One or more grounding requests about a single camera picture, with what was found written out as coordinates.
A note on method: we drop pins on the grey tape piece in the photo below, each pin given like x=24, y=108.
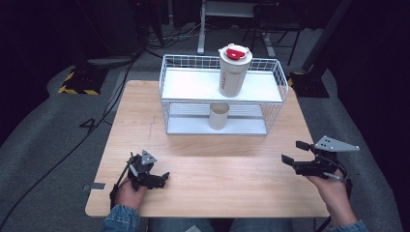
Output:
x=96, y=186

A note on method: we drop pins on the white travel mug red lid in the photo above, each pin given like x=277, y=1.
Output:
x=232, y=74

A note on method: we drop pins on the white cup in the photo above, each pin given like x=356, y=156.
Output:
x=219, y=117

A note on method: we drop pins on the person's left hand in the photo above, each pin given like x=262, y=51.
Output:
x=130, y=196

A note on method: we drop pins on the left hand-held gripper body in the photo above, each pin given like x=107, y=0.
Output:
x=141, y=172

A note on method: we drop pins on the person's right hand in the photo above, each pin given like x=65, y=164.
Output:
x=332, y=193

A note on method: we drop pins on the yellow-black striped stand base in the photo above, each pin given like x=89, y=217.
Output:
x=82, y=82
x=309, y=85

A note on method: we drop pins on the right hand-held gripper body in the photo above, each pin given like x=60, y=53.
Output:
x=322, y=161

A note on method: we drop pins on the black slanted pole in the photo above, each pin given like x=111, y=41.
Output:
x=325, y=35

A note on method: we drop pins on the black chair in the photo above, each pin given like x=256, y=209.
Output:
x=277, y=22

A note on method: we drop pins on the white desk frame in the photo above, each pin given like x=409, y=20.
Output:
x=202, y=32

